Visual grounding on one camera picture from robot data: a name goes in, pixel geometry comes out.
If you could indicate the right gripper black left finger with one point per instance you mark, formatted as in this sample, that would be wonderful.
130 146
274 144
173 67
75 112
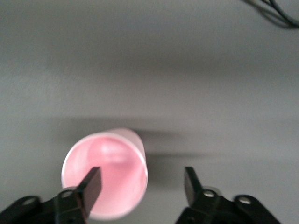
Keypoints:
92 186

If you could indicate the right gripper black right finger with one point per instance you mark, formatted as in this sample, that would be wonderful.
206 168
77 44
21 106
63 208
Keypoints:
192 186

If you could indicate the pink cup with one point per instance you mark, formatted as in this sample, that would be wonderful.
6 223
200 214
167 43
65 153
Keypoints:
116 161

